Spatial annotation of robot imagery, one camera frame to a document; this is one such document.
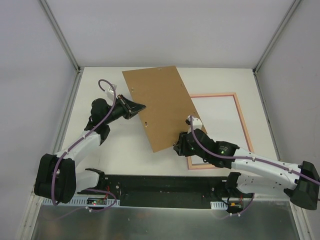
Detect pink wooden picture frame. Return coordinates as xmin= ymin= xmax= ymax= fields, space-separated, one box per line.
xmin=186 ymin=91 xmax=255 ymax=171

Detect brown cardboard backing board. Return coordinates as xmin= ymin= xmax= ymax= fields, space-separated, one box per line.
xmin=122 ymin=66 xmax=200 ymax=153

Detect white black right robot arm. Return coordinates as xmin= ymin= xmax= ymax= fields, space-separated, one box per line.
xmin=173 ymin=129 xmax=320 ymax=210

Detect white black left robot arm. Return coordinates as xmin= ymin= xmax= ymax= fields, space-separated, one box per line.
xmin=34 ymin=94 xmax=146 ymax=205

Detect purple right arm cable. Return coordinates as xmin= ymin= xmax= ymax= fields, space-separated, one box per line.
xmin=187 ymin=114 xmax=320 ymax=220

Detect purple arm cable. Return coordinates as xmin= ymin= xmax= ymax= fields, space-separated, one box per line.
xmin=41 ymin=79 xmax=120 ymax=222
xmin=187 ymin=114 xmax=320 ymax=220

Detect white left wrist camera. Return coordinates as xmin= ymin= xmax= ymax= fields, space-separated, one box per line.
xmin=104 ymin=84 xmax=117 ymax=101

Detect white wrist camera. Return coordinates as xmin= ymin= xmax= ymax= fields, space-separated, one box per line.
xmin=185 ymin=115 xmax=203 ymax=132
xmin=104 ymin=84 xmax=117 ymax=101

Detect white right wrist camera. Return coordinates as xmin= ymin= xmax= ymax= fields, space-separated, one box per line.
xmin=185 ymin=115 xmax=203 ymax=132

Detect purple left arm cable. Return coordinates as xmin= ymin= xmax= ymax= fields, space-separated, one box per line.
xmin=41 ymin=79 xmax=120 ymax=222

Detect aluminium front rail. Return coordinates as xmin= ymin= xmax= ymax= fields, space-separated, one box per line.
xmin=31 ymin=174 xmax=303 ymax=201

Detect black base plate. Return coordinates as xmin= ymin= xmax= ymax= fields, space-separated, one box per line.
xmin=76 ymin=174 xmax=255 ymax=208

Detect right white cable duct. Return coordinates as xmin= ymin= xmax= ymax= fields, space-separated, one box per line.
xmin=210 ymin=201 xmax=244 ymax=211

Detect white cable duct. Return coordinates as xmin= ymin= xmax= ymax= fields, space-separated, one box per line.
xmin=58 ymin=196 xmax=121 ymax=208
xmin=210 ymin=201 xmax=244 ymax=211

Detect left white cable duct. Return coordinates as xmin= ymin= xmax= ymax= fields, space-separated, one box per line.
xmin=58 ymin=196 xmax=121 ymax=208

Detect left aluminium corner post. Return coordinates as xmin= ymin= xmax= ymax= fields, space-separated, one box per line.
xmin=38 ymin=0 xmax=81 ymax=73

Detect aluminium corner post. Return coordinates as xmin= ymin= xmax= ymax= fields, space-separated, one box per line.
xmin=38 ymin=0 xmax=81 ymax=73
xmin=252 ymin=0 xmax=303 ymax=73

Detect right aluminium corner post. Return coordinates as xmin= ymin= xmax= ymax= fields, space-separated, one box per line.
xmin=252 ymin=0 xmax=303 ymax=73

